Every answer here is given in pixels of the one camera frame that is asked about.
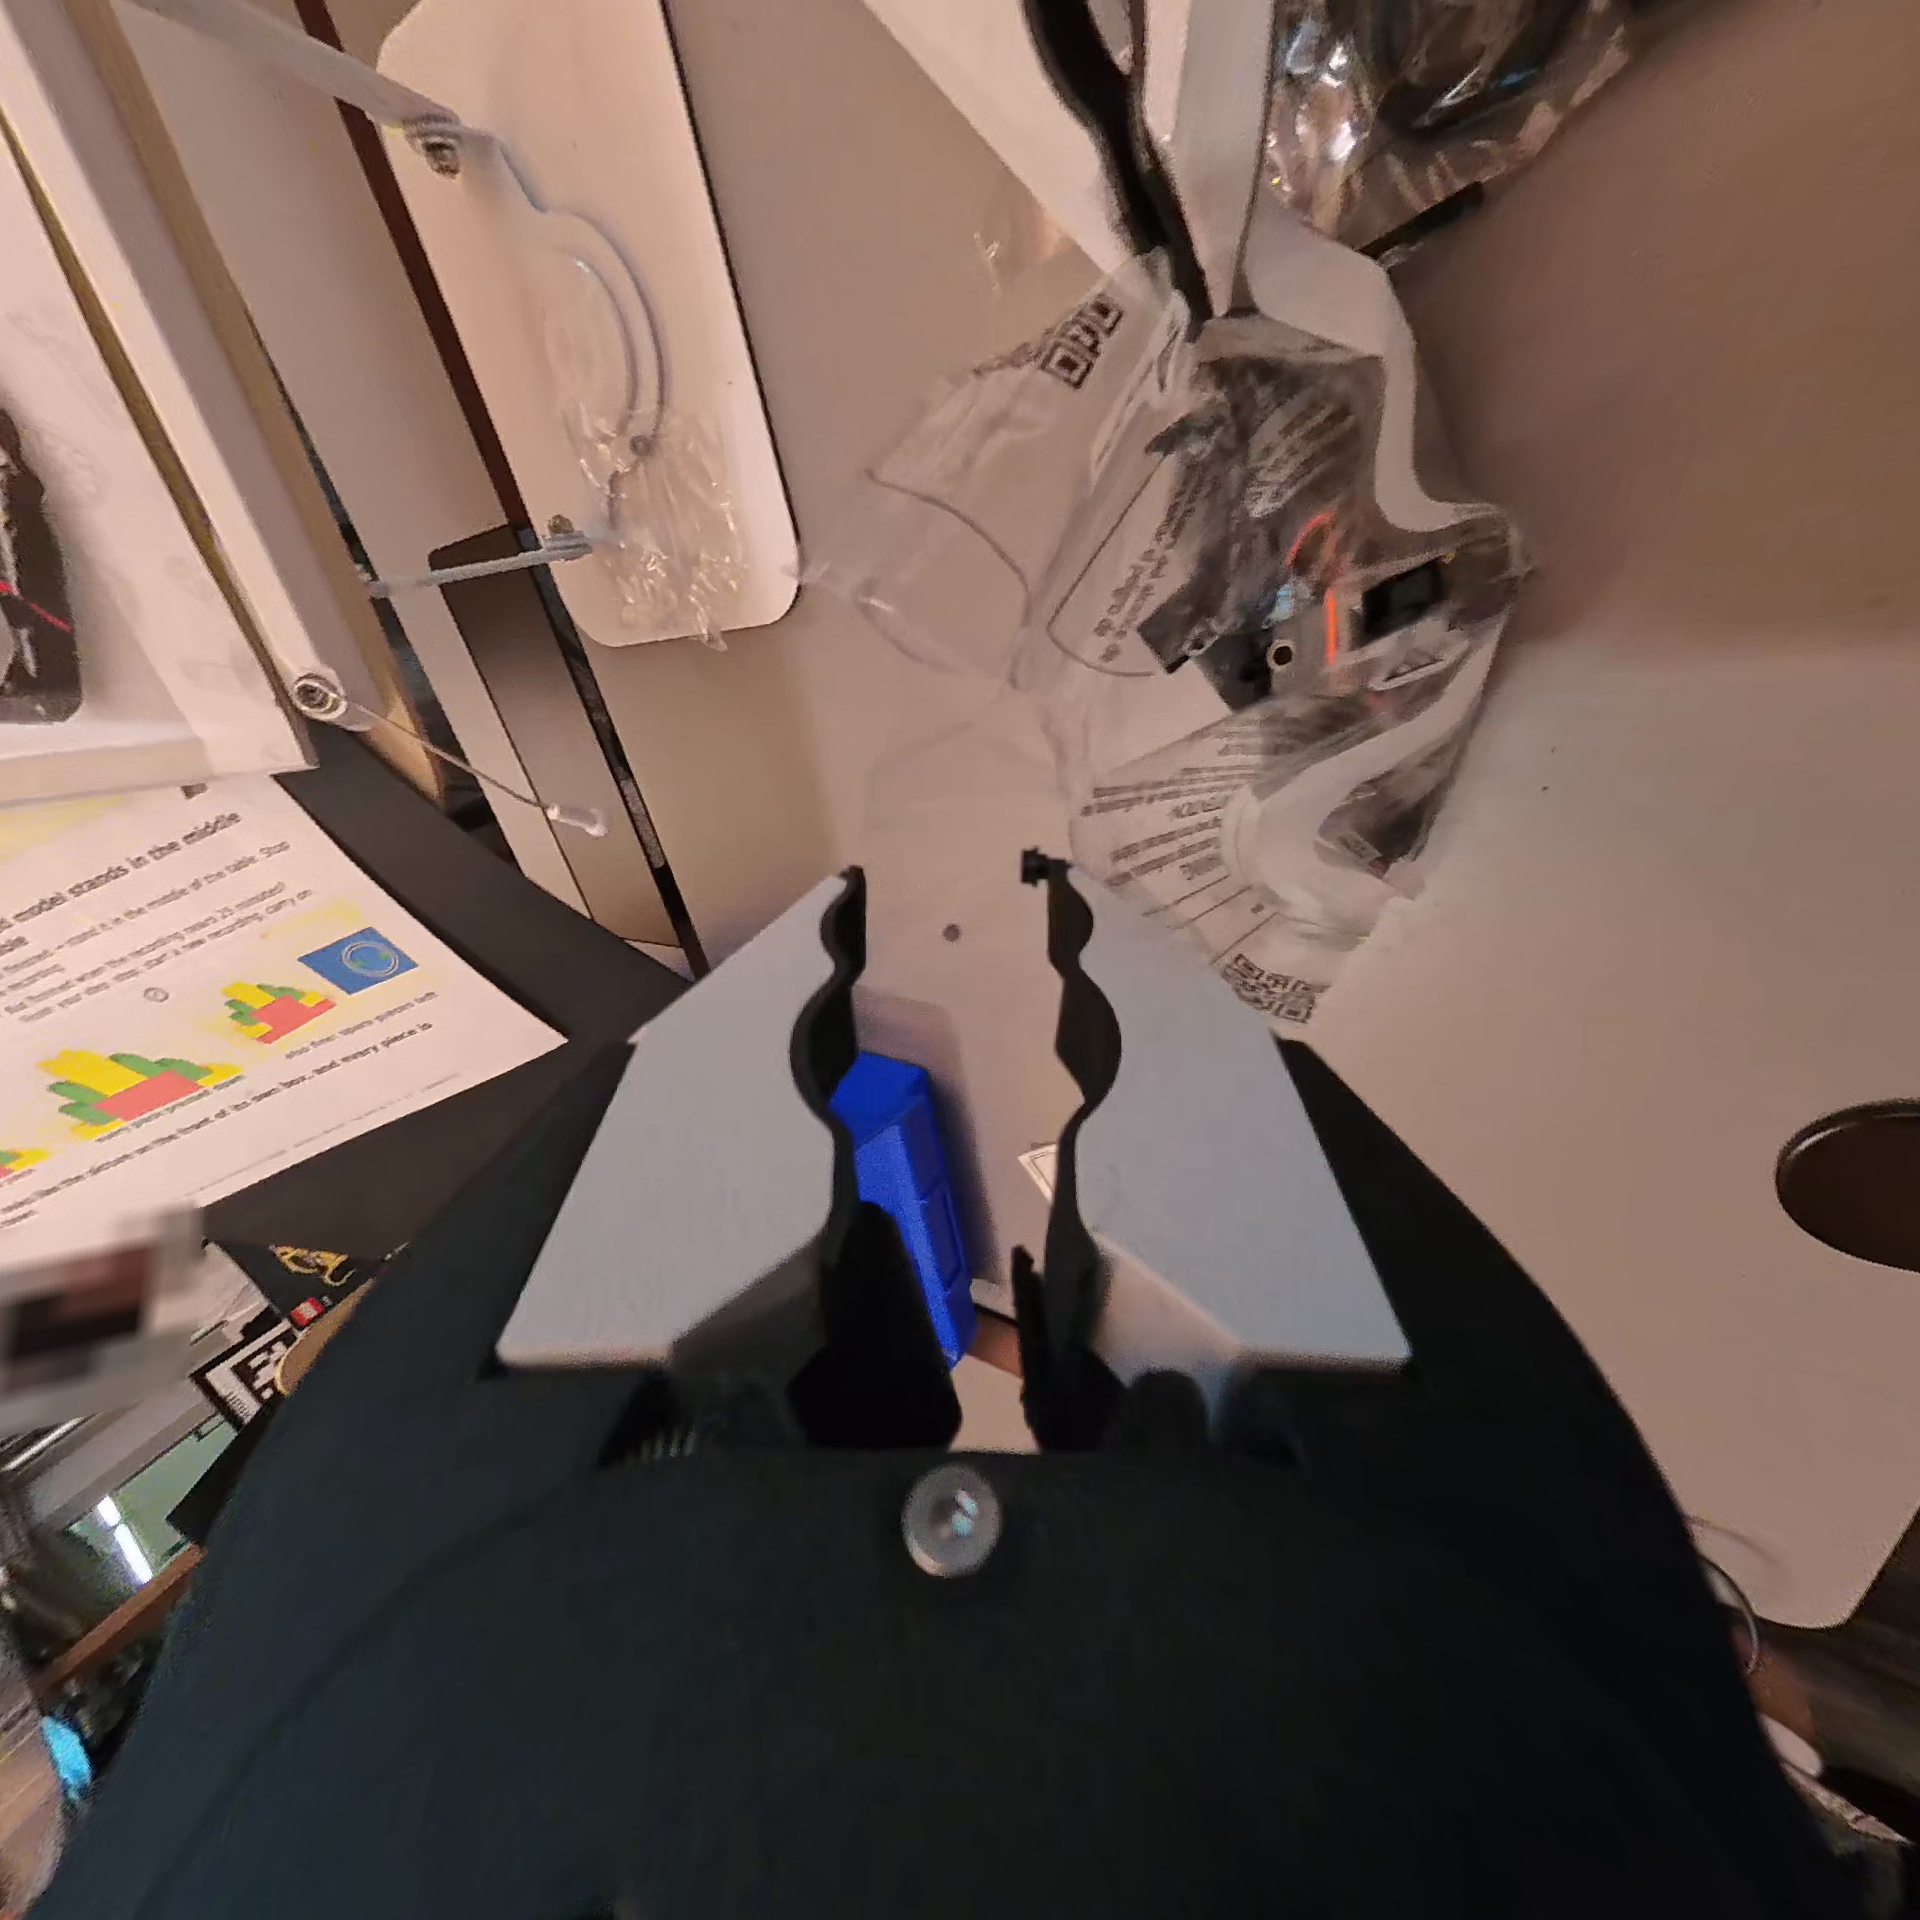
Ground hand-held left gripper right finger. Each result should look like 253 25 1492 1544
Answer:
1007 870 1414 1451

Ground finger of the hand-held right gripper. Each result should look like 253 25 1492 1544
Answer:
1118 0 1279 324
857 0 1205 324

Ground blue storage bin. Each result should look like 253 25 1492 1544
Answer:
822 1049 988 1370

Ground white printed instruction sheet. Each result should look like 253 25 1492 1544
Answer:
0 780 569 1233

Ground lego instruction booklet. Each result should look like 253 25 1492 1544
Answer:
0 128 324 811

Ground printed clear bag of parts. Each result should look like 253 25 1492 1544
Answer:
866 195 1535 1041

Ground white book stand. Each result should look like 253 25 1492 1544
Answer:
0 0 799 842

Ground clear bag of black tyres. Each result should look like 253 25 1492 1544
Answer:
1260 0 1642 269

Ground small clear plastic wrapper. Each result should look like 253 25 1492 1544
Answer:
591 404 751 650

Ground black display board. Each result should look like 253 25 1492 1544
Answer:
195 737 693 1292

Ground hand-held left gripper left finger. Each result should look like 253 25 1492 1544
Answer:
492 865 964 1451

